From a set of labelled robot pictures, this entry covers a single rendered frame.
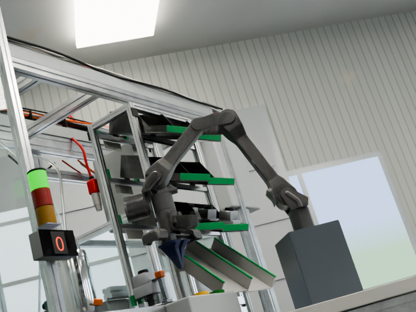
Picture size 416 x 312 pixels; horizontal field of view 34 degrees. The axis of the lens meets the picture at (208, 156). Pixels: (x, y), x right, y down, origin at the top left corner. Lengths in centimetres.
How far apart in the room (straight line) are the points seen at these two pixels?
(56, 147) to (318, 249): 196
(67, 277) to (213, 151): 121
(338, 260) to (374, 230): 401
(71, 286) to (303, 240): 130
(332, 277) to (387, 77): 475
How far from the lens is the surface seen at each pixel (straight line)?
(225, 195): 357
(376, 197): 585
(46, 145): 339
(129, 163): 222
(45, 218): 181
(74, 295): 278
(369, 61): 639
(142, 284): 184
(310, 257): 172
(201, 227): 202
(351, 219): 571
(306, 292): 172
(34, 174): 185
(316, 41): 631
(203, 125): 186
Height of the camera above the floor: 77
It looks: 18 degrees up
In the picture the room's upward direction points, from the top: 17 degrees counter-clockwise
